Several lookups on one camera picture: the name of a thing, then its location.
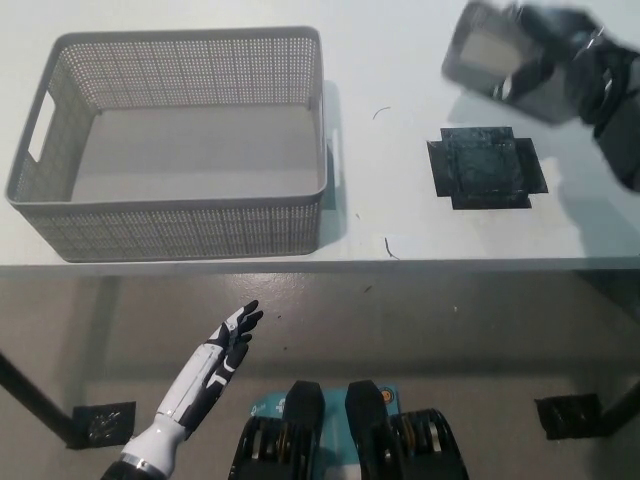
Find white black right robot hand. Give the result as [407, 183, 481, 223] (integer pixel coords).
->
[492, 2, 640, 137]

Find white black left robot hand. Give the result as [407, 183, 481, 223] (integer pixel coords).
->
[120, 299, 265, 474]

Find small grey perforated basket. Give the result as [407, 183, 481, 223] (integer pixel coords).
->
[440, 0, 576, 126]

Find black teal robot body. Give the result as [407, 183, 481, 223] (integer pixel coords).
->
[229, 379, 471, 480]

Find large black tape patch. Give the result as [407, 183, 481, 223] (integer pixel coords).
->
[426, 126, 550, 211]

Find black table leg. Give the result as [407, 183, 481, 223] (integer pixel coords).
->
[597, 372, 640, 440]
[0, 352, 81, 450]

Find large grey perforated basket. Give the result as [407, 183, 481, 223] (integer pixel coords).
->
[4, 26, 331, 264]

